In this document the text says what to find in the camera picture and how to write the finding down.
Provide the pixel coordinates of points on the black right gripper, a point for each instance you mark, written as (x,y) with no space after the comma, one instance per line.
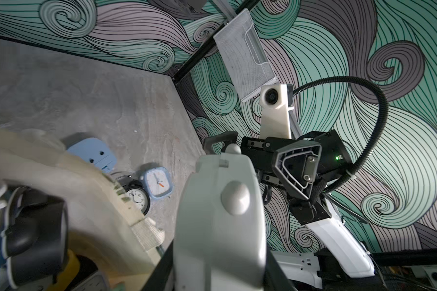
(295,165)

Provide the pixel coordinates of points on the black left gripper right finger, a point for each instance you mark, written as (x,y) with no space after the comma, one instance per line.
(274,277)

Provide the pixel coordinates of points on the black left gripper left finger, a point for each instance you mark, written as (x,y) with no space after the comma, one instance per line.
(162,278)

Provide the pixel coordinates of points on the white square alarm clock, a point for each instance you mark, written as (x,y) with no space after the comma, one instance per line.
(220,238)

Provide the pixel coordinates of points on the yellow rectangular alarm clock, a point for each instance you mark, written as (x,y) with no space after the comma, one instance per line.
(80,274)

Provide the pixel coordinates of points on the floral canvas tote bag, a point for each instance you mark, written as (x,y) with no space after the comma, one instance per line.
(104,224)

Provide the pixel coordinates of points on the black twin-bell alarm clock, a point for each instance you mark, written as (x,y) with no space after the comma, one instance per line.
(136,192)

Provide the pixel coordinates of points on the light blue square alarm clock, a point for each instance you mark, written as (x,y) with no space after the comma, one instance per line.
(157,182)

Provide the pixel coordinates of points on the light blue square clock back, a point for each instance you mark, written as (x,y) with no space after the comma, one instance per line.
(95,152)

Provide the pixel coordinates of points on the small black alarm clock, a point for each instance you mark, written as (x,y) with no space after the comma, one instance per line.
(35,236)

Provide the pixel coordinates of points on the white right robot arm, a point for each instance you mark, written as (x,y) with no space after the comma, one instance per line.
(344,263)

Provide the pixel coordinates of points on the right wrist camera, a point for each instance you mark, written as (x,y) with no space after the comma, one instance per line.
(275,120)

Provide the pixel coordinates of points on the clear acrylic wall holder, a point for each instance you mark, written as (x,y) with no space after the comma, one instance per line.
(244,57)

